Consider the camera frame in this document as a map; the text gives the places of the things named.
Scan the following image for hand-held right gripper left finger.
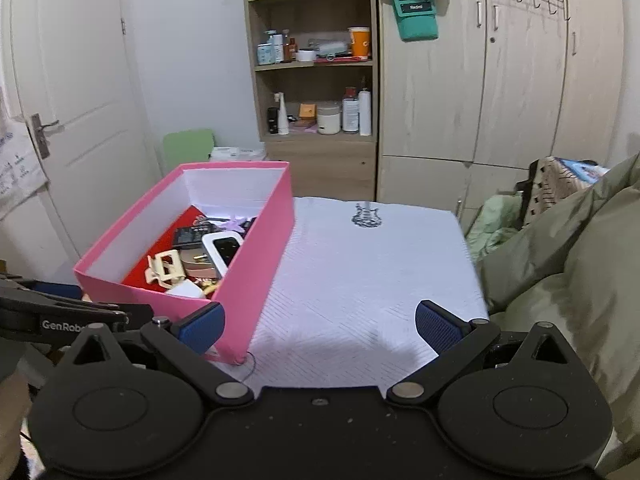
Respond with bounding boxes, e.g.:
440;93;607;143
56;302;256;408

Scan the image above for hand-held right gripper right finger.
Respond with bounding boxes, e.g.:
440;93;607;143
386;300;581;408

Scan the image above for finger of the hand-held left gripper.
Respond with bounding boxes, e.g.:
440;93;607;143
0;305;155;348
0;274;126;313

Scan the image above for white charger block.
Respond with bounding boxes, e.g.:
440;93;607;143
165;280;203;301

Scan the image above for rose gold square case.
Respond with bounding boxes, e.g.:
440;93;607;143
181;251;221;281

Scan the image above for cream hair claw clip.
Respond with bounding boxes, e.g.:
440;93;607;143
145;249;187;288

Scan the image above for pink cardboard box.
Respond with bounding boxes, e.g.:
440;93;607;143
74;161;296;366

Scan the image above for pocket wifi router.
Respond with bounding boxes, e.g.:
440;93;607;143
201;232;246;276

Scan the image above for black phone battery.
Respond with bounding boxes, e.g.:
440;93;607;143
172;226;210;251

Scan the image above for pale green cloth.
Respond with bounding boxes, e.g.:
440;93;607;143
465;195;526;261

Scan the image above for olive blanket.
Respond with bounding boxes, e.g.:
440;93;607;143
480;152;640;480

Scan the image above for white tissue pack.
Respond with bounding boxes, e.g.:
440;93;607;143
209;146;266;162

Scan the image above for green stool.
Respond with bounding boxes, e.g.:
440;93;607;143
162;129;217;178

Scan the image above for beige patterned bag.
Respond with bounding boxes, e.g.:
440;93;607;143
517;156;611;233

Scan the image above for white door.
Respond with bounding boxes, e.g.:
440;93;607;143
10;0;163;271

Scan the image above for wooden shelf unit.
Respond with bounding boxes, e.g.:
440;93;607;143
240;0;380;202

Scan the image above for blue printed booklet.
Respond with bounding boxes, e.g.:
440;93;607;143
559;158;610;184

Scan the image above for light wooden wardrobe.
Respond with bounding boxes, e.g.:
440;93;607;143
375;0;628;233

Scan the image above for white spray bottle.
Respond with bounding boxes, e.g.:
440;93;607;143
274;92;290;136

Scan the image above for tall white bottle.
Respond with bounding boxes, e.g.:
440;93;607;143
358;77;373;137

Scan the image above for white bottle red cap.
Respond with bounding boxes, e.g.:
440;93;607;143
342;87;360;133

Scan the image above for white jar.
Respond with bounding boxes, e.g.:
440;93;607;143
316;101;342;136

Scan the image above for orange cup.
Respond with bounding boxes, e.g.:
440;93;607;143
348;26;372;59

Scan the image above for pale plastic case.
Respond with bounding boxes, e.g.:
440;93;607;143
307;38;351;61

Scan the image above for teal pouch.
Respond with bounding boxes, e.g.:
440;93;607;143
391;0;441;42

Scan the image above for white printed wall sheet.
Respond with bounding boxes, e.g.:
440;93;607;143
0;120;51;221

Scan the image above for metal door handle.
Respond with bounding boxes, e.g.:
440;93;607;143
31;113;60;160

